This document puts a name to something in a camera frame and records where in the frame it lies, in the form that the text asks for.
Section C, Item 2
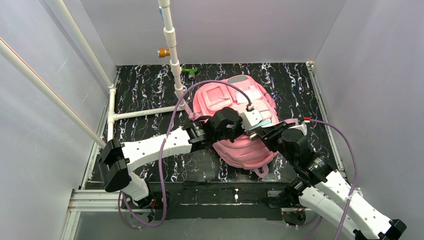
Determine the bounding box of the pink student backpack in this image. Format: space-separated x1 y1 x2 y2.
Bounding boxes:
189 75 279 179

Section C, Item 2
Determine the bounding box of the light blue eraser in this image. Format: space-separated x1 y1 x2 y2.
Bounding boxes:
248 119 272 131

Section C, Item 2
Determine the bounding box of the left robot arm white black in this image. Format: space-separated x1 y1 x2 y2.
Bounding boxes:
97 107 263 201

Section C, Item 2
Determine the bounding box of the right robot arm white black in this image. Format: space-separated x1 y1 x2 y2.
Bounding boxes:
252 117 407 240

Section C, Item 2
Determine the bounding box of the green white marker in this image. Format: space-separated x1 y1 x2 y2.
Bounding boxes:
181 67 199 80

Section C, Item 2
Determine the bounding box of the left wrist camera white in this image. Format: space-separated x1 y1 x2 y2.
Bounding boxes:
239 104 264 132

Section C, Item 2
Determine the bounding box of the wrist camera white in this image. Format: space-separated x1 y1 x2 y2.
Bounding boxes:
290 118 310 136
239 104 264 132

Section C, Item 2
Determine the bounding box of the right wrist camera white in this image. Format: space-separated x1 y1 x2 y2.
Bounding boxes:
290 118 310 136

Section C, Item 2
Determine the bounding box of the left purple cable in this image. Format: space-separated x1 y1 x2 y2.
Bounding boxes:
117 79 254 230

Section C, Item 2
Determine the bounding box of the purple cable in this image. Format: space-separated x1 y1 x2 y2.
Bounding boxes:
299 117 360 240
117 79 254 230

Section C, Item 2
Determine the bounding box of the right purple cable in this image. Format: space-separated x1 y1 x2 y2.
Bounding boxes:
299 117 360 240

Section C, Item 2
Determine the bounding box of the orange bottle at wall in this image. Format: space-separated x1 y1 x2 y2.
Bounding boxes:
157 48 171 58

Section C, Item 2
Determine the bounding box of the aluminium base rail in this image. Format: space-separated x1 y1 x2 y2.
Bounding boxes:
60 188 364 240

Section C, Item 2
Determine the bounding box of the white pvc pipe frame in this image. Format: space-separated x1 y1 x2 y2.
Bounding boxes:
0 0 190 149

